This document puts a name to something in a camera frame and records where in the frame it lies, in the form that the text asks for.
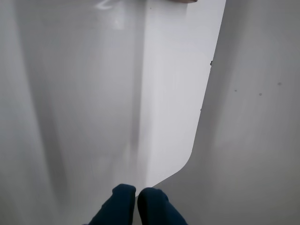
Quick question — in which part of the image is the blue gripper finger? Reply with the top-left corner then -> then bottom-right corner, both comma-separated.
137,187 -> 186,225
88,184 -> 136,225

